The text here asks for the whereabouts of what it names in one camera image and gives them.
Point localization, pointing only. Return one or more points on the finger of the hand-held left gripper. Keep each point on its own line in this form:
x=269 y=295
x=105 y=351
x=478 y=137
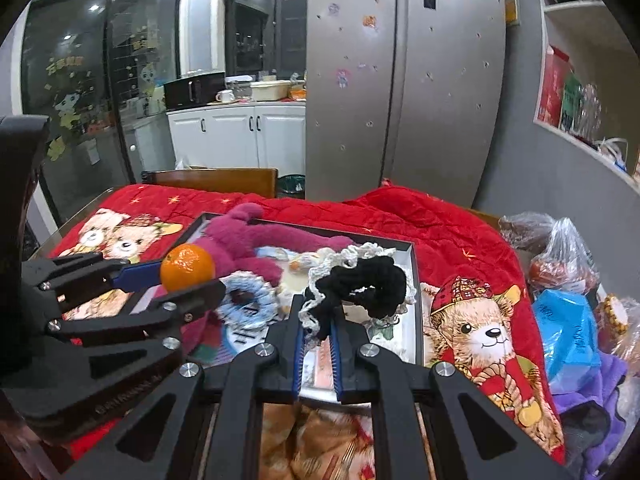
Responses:
x=190 y=300
x=140 y=275

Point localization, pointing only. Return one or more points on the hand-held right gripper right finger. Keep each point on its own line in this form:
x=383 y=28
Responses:
x=336 y=360

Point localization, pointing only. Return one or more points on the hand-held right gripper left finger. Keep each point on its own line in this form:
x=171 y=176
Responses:
x=297 y=355

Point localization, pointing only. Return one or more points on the orange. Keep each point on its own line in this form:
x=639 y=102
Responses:
x=187 y=267

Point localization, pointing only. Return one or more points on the blue crochet scrunchie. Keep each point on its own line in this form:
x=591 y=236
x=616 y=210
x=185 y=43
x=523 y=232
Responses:
x=260 y=292

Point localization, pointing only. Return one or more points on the purple plush rabbit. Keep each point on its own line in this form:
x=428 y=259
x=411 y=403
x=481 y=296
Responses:
x=240 y=240

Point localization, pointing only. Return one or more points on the black shallow box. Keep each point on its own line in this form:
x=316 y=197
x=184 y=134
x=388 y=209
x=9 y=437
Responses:
x=407 y=320

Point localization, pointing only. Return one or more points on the black and white crochet scrunchie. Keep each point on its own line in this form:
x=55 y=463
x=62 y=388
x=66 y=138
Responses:
x=370 y=285

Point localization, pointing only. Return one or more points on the green basket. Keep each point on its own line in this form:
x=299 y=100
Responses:
x=290 y=184

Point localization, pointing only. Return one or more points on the red printed blanket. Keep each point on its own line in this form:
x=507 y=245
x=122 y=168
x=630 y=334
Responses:
x=450 y=240

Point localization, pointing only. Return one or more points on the white kitchen cabinet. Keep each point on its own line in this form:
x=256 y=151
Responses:
x=230 y=132

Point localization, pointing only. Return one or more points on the black microwave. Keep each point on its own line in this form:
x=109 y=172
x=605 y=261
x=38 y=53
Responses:
x=192 y=90

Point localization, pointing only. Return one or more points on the white mug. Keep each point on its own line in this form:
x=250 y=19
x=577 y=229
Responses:
x=225 y=96

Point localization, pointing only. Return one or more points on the cream plastic basin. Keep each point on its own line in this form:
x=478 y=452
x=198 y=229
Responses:
x=267 y=91

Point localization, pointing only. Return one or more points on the glass sliding door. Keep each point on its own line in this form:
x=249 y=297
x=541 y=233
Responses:
x=75 y=60

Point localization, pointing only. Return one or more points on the dark plastic bag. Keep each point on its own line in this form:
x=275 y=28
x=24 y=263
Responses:
x=525 y=230

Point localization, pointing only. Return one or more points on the blue plastic bag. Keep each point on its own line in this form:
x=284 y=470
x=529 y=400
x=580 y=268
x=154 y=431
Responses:
x=565 y=335

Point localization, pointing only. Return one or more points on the clear plastic bag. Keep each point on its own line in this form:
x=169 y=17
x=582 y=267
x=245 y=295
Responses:
x=560 y=270

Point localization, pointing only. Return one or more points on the grey cloth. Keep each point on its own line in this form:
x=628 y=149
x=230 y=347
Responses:
x=585 y=425

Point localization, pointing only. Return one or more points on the silver refrigerator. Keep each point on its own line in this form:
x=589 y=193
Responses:
x=400 y=110

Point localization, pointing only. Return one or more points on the purple cloth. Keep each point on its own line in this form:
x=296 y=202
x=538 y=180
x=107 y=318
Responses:
x=600 y=410

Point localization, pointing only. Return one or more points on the dark kitchen window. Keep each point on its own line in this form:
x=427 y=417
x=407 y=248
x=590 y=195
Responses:
x=260 y=30

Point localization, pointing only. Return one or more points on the jar with patterned lid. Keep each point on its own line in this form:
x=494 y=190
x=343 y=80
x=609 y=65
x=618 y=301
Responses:
x=615 y=312

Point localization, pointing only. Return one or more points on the white plastic bag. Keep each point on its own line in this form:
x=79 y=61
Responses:
x=612 y=155

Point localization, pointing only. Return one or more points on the red box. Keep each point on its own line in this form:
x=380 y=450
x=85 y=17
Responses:
x=552 y=90

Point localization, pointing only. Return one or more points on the green box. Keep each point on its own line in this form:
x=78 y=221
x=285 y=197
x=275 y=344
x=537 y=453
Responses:
x=570 y=105

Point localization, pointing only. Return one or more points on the white wall shelf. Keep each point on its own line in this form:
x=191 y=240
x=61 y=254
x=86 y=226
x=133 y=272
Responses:
x=570 y=7

